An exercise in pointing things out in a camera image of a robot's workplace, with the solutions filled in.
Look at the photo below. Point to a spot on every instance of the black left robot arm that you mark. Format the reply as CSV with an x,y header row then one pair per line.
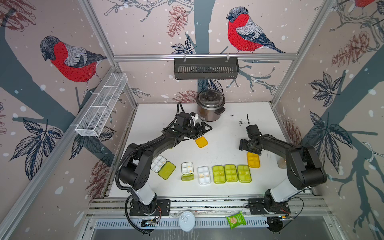
x,y
134,168

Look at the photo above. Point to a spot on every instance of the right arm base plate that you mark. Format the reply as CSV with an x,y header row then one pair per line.
x,y
267,207

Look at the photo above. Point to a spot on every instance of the yellow pillbox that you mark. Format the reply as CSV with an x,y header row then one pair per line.
x,y
201,142
253,160

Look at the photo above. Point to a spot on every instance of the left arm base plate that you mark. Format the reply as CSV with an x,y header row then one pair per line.
x,y
155,208

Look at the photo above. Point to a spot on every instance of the amber glass jar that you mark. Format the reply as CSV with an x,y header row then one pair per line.
x,y
282,163

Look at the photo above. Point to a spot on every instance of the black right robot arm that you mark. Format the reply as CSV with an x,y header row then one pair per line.
x,y
304,168

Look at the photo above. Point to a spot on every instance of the large green pillbox front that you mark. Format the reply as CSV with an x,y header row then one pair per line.
x,y
231,173

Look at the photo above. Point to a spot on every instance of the green snack packet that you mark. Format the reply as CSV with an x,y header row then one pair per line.
x,y
236,220

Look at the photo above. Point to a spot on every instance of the silver rice cooker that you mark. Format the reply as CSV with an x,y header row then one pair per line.
x,y
210,105

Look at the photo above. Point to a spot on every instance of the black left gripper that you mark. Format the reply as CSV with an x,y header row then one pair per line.
x,y
202,131

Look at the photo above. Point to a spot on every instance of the black hanging wire basket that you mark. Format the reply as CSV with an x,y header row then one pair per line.
x,y
206,68

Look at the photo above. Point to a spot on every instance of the small green pillbox front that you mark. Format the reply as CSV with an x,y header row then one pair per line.
x,y
187,171

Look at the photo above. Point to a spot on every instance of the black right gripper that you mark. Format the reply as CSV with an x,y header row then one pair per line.
x,y
242,145

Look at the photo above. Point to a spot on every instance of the white round lid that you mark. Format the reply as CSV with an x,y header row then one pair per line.
x,y
187,221

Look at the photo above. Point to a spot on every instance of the clear white pillbox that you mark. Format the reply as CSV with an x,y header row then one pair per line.
x,y
204,176

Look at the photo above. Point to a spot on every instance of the white wire mesh shelf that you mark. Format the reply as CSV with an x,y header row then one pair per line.
x,y
98,113

